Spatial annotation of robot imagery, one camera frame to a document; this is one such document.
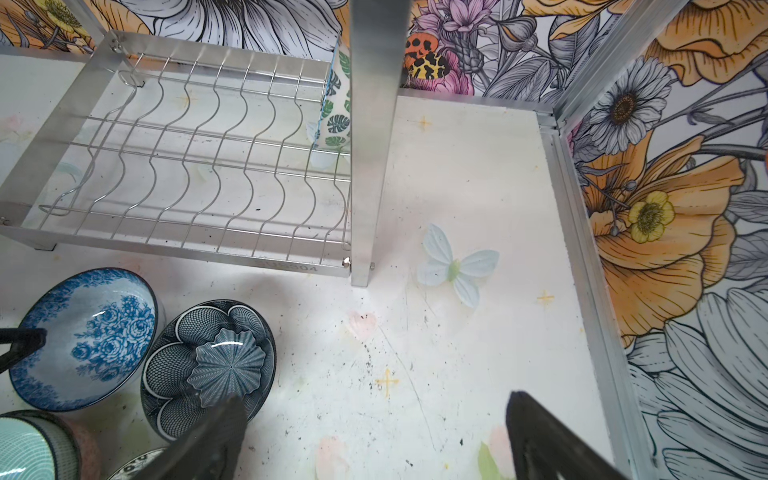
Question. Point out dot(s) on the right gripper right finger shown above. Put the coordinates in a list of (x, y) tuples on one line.
[(544, 448)]

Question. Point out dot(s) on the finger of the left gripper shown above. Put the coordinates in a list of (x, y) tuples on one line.
[(22, 343)]

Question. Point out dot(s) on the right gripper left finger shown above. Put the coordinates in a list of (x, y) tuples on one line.
[(208, 450)]

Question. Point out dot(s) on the blue floral bowl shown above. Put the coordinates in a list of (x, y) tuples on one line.
[(99, 326)]

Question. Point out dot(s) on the dark navy fan pattern bowl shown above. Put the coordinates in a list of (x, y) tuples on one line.
[(210, 352)]

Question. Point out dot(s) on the green leaf pattern bowl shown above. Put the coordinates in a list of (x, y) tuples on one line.
[(330, 133)]

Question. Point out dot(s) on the steel two-tier dish rack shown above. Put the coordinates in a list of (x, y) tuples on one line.
[(177, 128)]

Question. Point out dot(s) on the black white floral bowl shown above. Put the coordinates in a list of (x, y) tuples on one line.
[(132, 467)]

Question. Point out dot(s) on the mint green bowl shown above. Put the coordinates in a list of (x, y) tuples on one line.
[(38, 445)]

